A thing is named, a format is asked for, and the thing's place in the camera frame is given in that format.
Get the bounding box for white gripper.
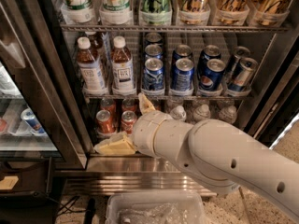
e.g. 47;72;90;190
93;92;174;158

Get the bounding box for tea bottle white label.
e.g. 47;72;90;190
110;35;136;95

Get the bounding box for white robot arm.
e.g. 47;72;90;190
95;93;299;222

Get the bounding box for left clear water bottle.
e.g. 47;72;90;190
170;105;187;121

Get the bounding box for clear water bottle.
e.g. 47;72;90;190
193;105;211;122
170;105;187;121
219;105;237;124

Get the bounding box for left front tea bottle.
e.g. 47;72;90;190
77;36;106;95

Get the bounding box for middle clear water bottle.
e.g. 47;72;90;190
193;105;211;122

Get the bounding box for rear tea bottle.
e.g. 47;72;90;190
85;32;111;66

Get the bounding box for left glass fridge door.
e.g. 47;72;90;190
0;0;91;170

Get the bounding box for right clear water bottle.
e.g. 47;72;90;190
219;105;237;124

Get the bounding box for right open fridge door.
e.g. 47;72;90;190
245;51;299;149

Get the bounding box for gold tall can middle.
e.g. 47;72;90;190
210;0;249;26

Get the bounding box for gold tall can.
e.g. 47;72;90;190
210;0;249;26
178;0;209;25
247;0;292;27

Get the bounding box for front middle orange can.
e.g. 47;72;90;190
121;111;137;134

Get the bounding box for rear middle orange can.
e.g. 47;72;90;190
121;99;136;112

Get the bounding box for front left orange can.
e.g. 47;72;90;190
96;110;115;133

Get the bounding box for rear left orange can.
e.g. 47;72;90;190
100;98;116;117

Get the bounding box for rear right orange can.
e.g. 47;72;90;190
151;100;161;110

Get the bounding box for front blue patterned can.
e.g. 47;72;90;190
143;58;164;91

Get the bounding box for blue patterned can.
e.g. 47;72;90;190
144;44;163;60
143;58;164;91

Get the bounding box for front blue pepsi can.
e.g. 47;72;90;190
170;58;194;91

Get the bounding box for blue pepsi can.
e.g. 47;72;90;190
172;44;192;63
170;58;194;91

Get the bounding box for clear plastic bin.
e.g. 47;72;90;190
105;189;206;224

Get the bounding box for rear blue pepsi can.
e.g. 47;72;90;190
172;44;192;63

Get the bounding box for rear dark can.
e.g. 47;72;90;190
145;32;163;47

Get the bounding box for front pepsi logo can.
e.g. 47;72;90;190
199;59;225;91

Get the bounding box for pepsi logo can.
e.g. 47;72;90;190
199;59;225;91
198;45;221;65

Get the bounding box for rear pepsi logo can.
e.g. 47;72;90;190
198;45;221;65

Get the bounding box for white orange tall can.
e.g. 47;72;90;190
100;0;131;25

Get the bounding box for front silver blue can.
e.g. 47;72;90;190
228;57;258;91

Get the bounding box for silver blue can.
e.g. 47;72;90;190
228;57;258;91
225;46;250;82

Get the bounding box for white green tall can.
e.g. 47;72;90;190
61;0;94;23

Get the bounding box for rear silver blue can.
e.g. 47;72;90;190
225;46;250;82

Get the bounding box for gold tall can left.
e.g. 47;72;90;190
178;0;209;25

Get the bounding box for gold tall can right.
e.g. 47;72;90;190
247;0;292;27

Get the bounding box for middle wire shelf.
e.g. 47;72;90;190
84;94;254;100

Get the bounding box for wire shelf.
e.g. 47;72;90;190
84;94;254;100
60;24;291;34

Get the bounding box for black cable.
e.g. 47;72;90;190
55;194;96;224

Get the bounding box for upper wire shelf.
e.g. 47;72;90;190
60;24;291;34

